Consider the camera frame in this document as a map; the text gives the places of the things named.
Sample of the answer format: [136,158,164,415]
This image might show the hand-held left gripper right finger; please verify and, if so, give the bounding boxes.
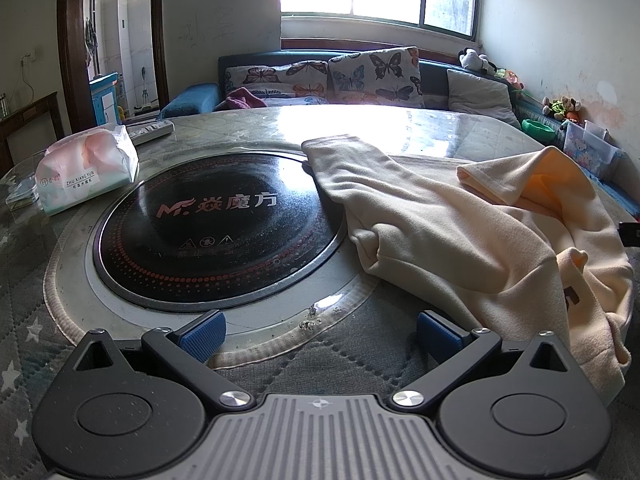
[389,310,581,410]

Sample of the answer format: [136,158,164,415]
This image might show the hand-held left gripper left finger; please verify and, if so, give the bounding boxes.
[65,310,254,409]

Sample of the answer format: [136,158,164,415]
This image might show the cream sweatshirt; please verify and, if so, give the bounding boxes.
[301,134,636,406]

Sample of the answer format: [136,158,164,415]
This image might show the clear plastic storage box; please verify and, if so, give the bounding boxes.
[562,120,623,181]

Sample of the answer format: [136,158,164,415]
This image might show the black round induction cooktop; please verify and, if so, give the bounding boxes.
[82,149,351,313]

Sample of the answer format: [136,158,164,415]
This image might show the green bowl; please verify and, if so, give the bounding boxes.
[521,119,557,143]

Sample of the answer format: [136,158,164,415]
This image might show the brown green plush toy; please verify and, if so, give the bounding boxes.
[541,96,583,123]

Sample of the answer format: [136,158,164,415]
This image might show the grey star quilted table cover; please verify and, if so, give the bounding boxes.
[0,105,640,480]

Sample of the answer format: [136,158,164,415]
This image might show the pink white tissue pack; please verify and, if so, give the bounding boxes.
[34,125,140,217]

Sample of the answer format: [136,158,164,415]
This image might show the grey pillow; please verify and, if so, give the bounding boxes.
[446,68,522,128]

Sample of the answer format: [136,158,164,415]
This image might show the white remote control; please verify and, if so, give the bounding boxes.
[125,119,176,145]

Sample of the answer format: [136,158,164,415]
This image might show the small glass dish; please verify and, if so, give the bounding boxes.
[5,180,41,207]

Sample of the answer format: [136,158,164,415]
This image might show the panda plush toy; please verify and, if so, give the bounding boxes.
[459,47,496,73]

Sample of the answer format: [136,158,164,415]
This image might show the pink cloth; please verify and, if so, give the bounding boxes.
[215,86,268,111]

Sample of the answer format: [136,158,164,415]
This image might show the blue corner sofa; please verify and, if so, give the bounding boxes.
[159,50,640,196]

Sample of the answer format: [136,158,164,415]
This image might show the blue cabinet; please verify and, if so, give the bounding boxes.
[89,72,125,126]

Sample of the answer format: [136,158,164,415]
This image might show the square butterfly print pillow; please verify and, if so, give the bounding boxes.
[327,46,426,108]

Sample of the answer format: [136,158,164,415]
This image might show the long butterfly print pillow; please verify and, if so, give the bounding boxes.
[222,60,331,106]

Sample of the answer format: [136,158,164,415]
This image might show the hanging cloth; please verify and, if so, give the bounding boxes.
[84,17,99,68]

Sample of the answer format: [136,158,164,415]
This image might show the dark wooden door frame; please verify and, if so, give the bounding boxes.
[57,0,171,131]

